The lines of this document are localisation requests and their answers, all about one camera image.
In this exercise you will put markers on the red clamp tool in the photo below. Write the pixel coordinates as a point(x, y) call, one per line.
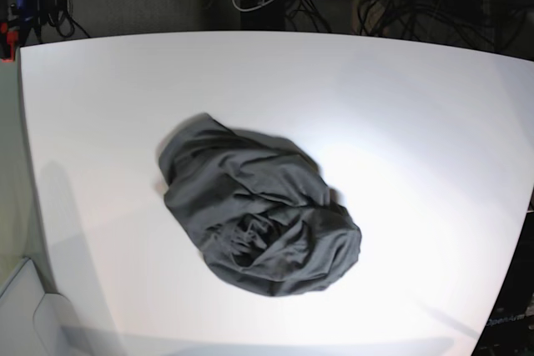
point(9, 40)

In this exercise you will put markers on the dark grey t-shirt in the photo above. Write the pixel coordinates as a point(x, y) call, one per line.
point(257, 209)

